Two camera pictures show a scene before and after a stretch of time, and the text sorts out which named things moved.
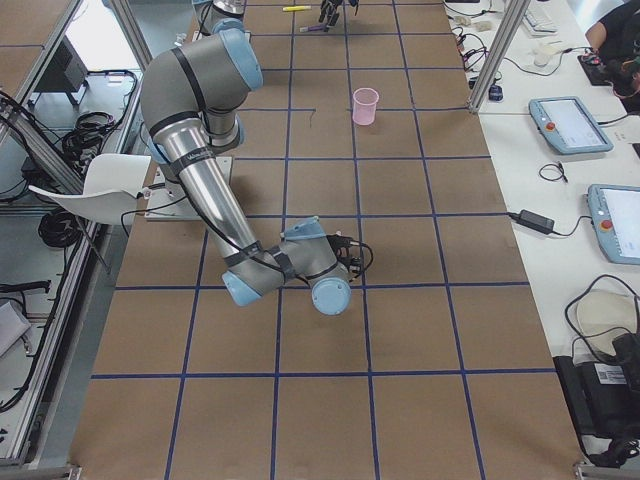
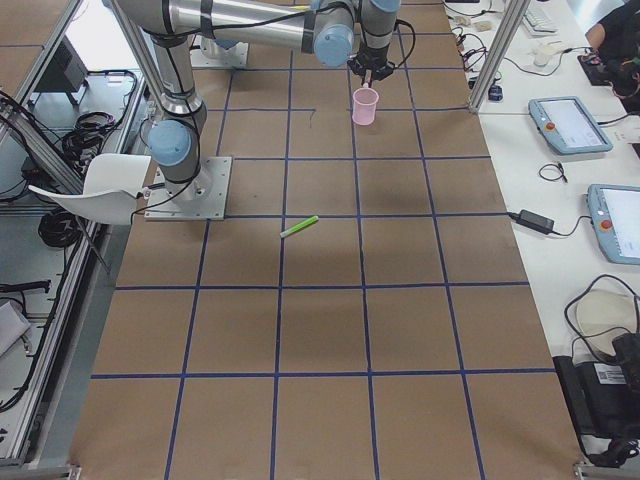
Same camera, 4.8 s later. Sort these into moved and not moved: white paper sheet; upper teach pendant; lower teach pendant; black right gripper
Moved: black right gripper
Not moved: lower teach pendant; white paper sheet; upper teach pendant
